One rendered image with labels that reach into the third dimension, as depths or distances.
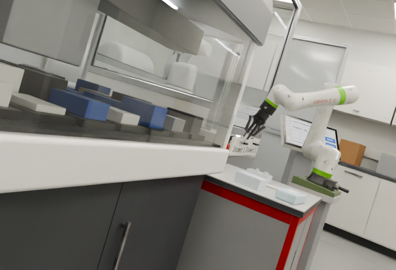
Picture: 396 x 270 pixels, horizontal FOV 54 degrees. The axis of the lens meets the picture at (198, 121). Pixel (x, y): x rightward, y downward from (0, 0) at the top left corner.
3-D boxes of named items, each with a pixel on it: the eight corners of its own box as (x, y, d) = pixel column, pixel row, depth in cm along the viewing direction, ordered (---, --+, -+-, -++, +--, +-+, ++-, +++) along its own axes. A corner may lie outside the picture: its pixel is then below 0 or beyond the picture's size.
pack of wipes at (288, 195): (285, 196, 182) (287, 187, 182) (304, 203, 177) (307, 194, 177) (273, 197, 170) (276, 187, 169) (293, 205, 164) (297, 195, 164)
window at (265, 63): (257, 131, 291) (296, 7, 287) (215, 121, 213) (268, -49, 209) (257, 131, 291) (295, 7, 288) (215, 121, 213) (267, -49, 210)
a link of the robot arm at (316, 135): (309, 157, 270) (333, 83, 265) (325, 164, 256) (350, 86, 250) (294, 154, 265) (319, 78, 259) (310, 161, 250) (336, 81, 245)
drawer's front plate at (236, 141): (244, 155, 260) (248, 140, 260) (230, 155, 234) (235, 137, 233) (241, 154, 261) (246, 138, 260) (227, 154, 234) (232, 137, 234)
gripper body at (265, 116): (257, 106, 237) (248, 119, 239) (269, 115, 234) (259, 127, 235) (261, 108, 244) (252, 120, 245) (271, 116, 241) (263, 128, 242)
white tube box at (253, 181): (264, 190, 180) (268, 180, 179) (257, 191, 172) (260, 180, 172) (241, 181, 186) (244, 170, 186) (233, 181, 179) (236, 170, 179)
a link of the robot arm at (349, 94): (347, 101, 252) (349, 82, 249) (363, 104, 240) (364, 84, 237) (325, 104, 245) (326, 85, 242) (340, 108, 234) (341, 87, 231)
